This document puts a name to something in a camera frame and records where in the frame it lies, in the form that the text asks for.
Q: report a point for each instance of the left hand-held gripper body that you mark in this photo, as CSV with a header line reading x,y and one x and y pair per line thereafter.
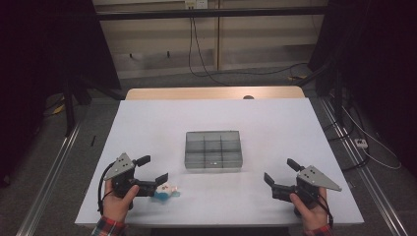
x,y
122,170

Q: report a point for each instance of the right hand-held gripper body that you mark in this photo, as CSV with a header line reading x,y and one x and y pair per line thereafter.
x,y
311,180

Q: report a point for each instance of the white and blue plush toy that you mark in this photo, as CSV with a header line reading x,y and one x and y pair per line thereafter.
x,y
164,190

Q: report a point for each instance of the clear grey compartment box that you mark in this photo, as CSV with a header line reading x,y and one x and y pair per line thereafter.
x,y
213,150

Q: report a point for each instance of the person's right hand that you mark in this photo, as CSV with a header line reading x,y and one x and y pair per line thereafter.
x,y
313,214

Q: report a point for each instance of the person's left hand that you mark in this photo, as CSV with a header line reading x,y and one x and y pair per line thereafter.
x,y
116,206

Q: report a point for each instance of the small black floor item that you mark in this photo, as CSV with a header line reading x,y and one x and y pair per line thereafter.
x,y
93,141

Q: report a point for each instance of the white power strip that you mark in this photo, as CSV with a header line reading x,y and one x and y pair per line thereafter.
x,y
361,143

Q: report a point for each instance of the black metal stand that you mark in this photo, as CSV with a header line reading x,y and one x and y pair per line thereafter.
x,y
69,108

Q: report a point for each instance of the light wooden table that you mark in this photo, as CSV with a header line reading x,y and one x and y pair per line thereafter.
x,y
196,93

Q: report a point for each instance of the yellow tape piece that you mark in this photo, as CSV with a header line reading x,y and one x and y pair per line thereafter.
x,y
59,108

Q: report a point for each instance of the black curtain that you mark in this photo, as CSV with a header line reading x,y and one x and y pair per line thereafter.
x,y
39,65
377,65

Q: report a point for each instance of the black horizontal bar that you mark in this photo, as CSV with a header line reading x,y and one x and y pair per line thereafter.
x,y
213,13

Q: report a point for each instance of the metal floor rail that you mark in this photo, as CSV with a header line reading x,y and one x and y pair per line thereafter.
x,y
370,183
49,183

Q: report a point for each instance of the white wall outlet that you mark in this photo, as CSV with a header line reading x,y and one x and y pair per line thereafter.
x,y
196,4

